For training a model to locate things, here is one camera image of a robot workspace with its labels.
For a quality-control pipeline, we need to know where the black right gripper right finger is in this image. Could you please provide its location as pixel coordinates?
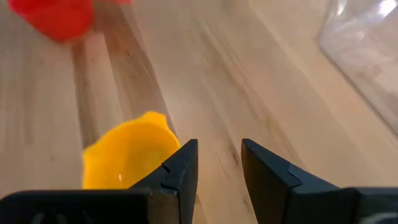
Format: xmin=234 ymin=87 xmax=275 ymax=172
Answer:
xmin=241 ymin=139 xmax=398 ymax=224

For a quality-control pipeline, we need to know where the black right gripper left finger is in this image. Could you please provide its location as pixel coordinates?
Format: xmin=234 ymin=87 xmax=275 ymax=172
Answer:
xmin=0 ymin=139 xmax=199 ymax=224

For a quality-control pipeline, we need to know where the clear plastic basket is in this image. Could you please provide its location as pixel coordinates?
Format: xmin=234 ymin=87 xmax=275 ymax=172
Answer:
xmin=317 ymin=0 xmax=398 ymax=138

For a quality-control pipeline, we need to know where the red measuring cup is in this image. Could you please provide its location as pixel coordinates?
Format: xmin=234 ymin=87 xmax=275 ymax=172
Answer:
xmin=6 ymin=0 xmax=134 ymax=43

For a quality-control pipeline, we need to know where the yellow measuring cup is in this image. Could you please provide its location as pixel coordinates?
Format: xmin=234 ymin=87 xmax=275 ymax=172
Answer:
xmin=82 ymin=111 xmax=181 ymax=190

